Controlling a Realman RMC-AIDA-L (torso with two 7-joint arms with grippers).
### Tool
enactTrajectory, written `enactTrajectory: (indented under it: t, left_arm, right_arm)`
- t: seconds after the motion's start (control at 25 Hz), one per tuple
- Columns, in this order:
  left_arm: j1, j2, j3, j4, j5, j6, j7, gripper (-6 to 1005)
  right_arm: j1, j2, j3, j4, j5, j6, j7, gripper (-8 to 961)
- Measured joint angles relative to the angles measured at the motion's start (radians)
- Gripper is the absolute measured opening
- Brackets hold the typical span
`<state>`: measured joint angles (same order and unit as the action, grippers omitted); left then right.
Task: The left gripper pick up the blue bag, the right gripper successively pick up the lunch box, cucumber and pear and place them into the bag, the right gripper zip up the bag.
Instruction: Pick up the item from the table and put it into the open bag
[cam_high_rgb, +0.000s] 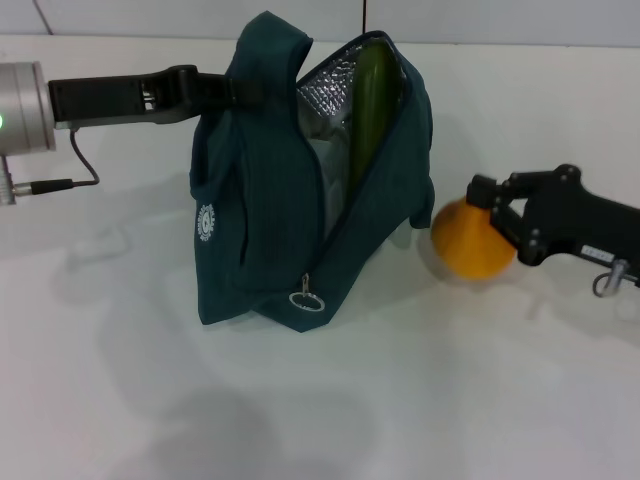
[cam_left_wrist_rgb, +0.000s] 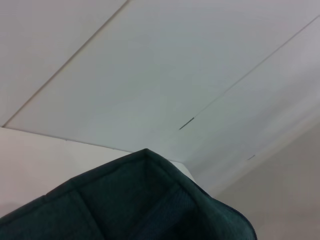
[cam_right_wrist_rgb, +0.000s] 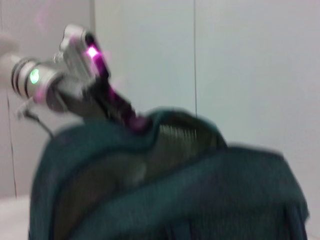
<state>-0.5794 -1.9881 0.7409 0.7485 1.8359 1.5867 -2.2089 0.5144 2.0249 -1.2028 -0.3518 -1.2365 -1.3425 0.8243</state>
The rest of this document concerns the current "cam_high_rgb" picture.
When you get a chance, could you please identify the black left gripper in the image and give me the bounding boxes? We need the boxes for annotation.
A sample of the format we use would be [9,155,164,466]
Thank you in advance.
[46,63,267,131]

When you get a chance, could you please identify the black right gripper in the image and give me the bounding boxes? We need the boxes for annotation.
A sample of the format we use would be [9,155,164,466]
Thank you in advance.
[465,163,640,290]

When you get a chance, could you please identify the orange-yellow pear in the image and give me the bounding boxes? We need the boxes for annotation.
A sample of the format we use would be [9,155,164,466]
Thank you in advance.
[430,194,517,281]

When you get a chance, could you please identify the dark teal fabric lunch bag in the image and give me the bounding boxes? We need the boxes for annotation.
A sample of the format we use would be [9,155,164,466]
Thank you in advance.
[189,13,436,336]

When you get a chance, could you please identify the green cucumber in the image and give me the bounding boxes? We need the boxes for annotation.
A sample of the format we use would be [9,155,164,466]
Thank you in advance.
[344,41,402,199]

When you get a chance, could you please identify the right arm cable with plug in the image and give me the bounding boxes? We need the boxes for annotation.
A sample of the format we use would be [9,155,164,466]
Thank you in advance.
[593,259,639,298]

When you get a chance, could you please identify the arm cable with plug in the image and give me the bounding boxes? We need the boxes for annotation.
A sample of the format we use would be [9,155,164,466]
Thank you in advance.
[0,126,102,214]
[593,259,639,298]

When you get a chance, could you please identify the left arm cable with plug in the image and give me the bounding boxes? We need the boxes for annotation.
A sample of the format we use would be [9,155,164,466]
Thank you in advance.
[0,126,102,214]

